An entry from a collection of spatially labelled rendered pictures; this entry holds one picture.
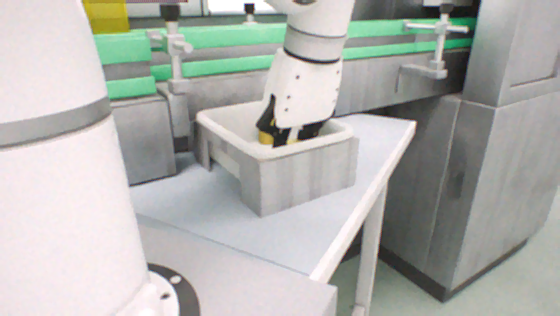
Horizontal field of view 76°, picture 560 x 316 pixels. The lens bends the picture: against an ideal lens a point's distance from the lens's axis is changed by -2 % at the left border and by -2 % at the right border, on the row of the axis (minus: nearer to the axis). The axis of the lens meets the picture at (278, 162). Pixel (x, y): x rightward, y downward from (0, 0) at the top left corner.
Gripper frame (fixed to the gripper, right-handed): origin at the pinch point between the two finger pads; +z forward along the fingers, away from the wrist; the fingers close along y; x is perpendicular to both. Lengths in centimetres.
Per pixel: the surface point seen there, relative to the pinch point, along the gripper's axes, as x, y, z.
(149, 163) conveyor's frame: -10.5, 18.6, 5.1
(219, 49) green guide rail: -25.2, 0.4, -6.1
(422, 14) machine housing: -43, -85, -6
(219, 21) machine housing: -45.3, -9.4, -4.8
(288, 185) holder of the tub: 7.0, 5.5, 0.1
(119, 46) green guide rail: -16.7, 19.8, -11.1
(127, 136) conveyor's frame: -11.8, 21.1, 0.4
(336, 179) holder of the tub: 7.5, -3.1, 1.5
